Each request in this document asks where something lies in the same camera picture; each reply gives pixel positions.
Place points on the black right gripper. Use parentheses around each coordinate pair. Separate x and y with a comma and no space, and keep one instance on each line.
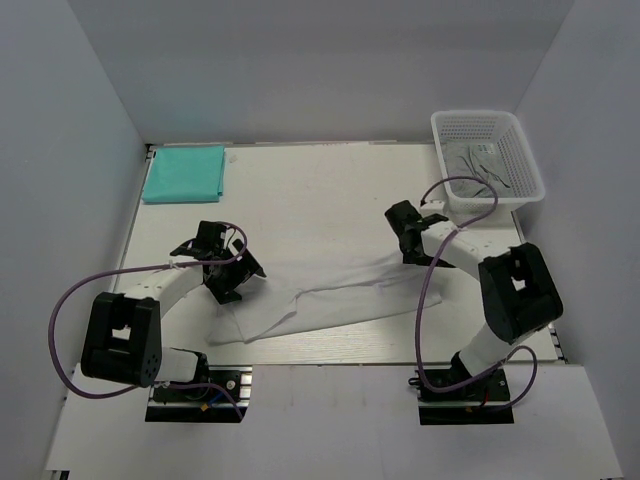
(419,260)

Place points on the white plastic laundry basket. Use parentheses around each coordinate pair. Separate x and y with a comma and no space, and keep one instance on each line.
(504,131)

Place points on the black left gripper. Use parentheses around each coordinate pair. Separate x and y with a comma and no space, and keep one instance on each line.
(245,268)

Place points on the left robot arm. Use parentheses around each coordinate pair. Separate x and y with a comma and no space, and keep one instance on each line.
(123,343)

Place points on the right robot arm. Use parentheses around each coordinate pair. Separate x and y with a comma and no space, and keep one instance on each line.
(519,296)

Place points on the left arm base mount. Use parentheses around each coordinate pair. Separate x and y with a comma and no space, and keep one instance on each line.
(204,405)

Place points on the white t shirt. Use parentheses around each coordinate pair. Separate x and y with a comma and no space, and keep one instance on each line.
(307,295)

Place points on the folded teal t shirt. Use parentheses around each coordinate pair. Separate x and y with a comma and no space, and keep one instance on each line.
(181,175)

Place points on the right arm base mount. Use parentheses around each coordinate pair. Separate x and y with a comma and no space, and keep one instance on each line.
(485,402)

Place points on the grey t shirt in basket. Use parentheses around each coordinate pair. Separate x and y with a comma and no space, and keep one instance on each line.
(478,160)

